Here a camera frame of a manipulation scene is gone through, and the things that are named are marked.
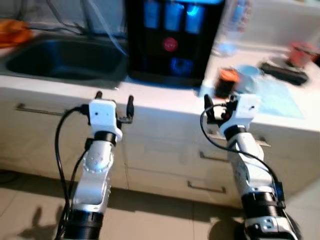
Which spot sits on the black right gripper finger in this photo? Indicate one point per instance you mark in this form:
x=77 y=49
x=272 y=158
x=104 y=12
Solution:
x=209 y=109

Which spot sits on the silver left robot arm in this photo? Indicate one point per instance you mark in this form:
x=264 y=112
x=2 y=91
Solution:
x=97 y=165

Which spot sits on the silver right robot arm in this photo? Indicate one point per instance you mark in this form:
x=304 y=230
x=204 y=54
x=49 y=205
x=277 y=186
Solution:
x=250 y=165

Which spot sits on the dark jar with orange lid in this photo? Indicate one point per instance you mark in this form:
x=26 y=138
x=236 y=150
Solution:
x=226 y=85

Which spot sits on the light blue mug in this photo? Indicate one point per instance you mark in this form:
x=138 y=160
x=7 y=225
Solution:
x=251 y=77

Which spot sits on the light blue cloth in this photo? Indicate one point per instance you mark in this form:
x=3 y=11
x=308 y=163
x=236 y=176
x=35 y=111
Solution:
x=277 y=100

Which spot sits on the black water dispenser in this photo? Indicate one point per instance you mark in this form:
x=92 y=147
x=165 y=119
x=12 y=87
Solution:
x=170 y=60

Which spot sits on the long black flat object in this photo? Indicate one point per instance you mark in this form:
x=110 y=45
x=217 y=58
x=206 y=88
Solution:
x=285 y=74

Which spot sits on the clear plastic bottle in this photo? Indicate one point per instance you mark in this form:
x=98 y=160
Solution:
x=232 y=30

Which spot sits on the red cup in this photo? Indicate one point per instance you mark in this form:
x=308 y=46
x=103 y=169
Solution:
x=301 y=55

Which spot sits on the orange plastic bowl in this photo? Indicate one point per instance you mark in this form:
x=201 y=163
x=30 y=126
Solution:
x=12 y=32

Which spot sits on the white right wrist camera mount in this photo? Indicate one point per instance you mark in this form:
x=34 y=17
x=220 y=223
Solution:
x=245 y=110

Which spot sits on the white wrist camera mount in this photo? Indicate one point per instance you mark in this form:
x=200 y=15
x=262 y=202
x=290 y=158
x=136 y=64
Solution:
x=104 y=115
x=245 y=110

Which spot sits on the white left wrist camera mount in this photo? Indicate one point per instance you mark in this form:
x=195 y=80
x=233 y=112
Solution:
x=104 y=115

